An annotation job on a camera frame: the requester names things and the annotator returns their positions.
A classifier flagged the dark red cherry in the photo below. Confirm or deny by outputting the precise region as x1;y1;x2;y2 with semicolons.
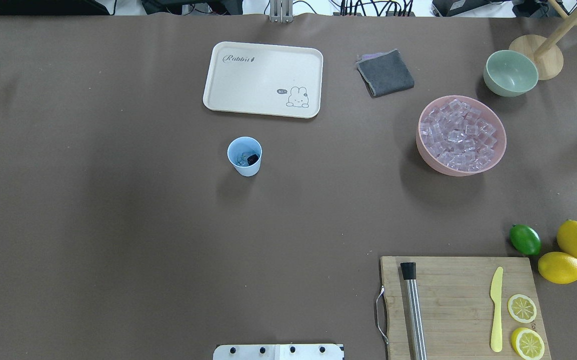
245;153;259;166

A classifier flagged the clear ice cube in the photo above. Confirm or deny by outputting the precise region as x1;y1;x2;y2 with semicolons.
235;152;252;167

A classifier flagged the light blue cup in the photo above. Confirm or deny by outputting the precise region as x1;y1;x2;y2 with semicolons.
227;136;263;177

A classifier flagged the wooden stand with round base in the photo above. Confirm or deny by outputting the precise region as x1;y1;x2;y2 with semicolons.
508;0;577;81

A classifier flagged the mint green bowl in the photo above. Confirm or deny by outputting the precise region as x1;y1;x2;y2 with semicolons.
483;49;539;97

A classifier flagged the pink bowl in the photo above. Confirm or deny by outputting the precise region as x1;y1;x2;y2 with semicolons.
415;95;507;177

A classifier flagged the whole yellow lemon upper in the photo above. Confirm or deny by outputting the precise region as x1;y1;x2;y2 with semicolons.
556;219;577;262

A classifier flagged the whole yellow lemon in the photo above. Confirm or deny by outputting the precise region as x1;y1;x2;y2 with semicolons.
537;251;577;285
556;219;577;262

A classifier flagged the green lime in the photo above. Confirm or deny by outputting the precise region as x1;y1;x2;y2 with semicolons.
509;224;542;256

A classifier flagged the whole yellow lemon lower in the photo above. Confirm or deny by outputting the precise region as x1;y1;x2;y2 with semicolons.
537;251;577;285

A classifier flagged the grey folded cloth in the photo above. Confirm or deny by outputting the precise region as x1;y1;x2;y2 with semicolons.
355;48;415;97

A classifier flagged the lemon slice upper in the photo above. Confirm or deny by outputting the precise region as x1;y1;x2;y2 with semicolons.
506;293;538;324

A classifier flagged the lemon slice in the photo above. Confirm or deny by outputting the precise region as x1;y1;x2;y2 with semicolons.
510;327;546;360
506;293;538;324

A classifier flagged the bamboo cutting board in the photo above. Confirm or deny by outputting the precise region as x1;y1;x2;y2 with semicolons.
380;256;540;360

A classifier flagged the lemon slice lower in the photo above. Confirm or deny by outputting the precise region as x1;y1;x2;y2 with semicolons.
510;327;546;360

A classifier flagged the yellow plastic knife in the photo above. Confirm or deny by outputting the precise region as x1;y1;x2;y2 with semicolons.
489;266;504;353

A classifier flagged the cream rabbit serving tray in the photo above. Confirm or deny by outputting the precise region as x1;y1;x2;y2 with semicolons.
202;41;324;119

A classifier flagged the steel muddler black tip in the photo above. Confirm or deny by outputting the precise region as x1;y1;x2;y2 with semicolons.
400;262;428;360

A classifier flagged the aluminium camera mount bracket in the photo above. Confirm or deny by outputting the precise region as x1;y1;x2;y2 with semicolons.
268;0;294;24

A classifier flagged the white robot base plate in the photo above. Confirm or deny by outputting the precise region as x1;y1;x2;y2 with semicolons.
212;343;345;360

